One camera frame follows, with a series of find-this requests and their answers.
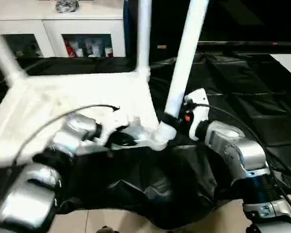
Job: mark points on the patterned bowl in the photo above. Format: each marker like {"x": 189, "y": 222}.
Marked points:
{"x": 66, "y": 5}

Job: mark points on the white plastic table top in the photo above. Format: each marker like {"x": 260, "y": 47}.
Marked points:
{"x": 75, "y": 92}

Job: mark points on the dark robot foot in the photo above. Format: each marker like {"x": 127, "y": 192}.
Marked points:
{"x": 106, "y": 229}

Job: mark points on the black work mat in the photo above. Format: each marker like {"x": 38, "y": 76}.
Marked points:
{"x": 232, "y": 97}

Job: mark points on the white jar behind glass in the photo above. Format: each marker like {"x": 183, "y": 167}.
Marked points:
{"x": 109, "y": 51}

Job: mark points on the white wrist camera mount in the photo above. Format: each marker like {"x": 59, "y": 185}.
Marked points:
{"x": 200, "y": 109}
{"x": 116, "y": 121}

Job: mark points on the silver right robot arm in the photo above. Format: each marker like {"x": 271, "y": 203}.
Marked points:
{"x": 237, "y": 150}

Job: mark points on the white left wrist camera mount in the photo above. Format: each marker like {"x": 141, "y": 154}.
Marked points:
{"x": 116, "y": 121}

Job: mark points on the flat white sheet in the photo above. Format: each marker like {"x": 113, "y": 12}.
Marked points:
{"x": 288, "y": 65}

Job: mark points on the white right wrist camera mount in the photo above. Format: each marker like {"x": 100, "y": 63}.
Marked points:
{"x": 200, "y": 109}

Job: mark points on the white bottle behind glass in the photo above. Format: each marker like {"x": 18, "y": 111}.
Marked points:
{"x": 79, "y": 52}

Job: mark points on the small yellow label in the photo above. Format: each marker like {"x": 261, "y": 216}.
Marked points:
{"x": 161, "y": 46}

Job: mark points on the white glass-door cabinet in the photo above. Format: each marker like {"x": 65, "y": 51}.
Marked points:
{"x": 63, "y": 24}

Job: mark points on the white plastic table leg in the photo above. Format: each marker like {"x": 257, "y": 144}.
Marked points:
{"x": 186, "y": 48}
{"x": 7, "y": 58}
{"x": 144, "y": 36}

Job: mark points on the red packet behind glass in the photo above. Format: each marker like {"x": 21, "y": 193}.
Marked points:
{"x": 69, "y": 48}

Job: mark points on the long black bar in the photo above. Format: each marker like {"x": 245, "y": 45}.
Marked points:
{"x": 247, "y": 44}

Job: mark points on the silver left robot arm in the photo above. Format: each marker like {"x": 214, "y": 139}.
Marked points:
{"x": 38, "y": 170}

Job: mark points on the dark blue upright post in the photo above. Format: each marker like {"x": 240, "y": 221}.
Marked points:
{"x": 126, "y": 29}

